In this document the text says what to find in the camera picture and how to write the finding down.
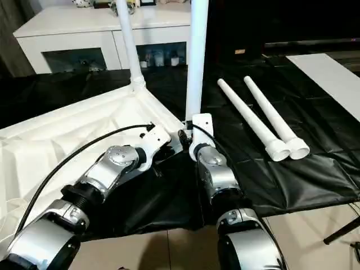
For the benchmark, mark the white plastic table leg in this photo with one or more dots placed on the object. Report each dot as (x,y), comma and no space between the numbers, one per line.
(247,115)
(130,45)
(273,112)
(197,62)

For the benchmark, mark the white plastic table top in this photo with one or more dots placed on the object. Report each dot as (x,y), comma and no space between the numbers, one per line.
(50,140)

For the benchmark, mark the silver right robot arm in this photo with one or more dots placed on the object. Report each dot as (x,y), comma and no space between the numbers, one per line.
(219,180)

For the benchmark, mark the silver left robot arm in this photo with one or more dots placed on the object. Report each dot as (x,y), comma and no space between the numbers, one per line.
(95,185)

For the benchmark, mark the small yellow box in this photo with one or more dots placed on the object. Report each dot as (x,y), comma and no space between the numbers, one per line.
(241,52)

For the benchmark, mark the black work mat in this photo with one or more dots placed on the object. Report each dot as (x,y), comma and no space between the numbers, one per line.
(292,180)

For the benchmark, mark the white side table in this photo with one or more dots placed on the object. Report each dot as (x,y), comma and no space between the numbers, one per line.
(332,84)

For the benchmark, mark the white cabinet with glass doors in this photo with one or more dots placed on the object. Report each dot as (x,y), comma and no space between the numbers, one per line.
(67,25)

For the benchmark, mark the black stand leg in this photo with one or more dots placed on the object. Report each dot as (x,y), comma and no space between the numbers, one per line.
(343,230)

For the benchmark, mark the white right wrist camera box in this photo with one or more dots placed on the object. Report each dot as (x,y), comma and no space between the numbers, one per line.
(201,132)

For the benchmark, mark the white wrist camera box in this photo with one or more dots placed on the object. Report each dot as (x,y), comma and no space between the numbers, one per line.
(153,146)
(201,132)

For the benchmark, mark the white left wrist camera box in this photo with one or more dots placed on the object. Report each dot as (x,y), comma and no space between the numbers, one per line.
(153,146)

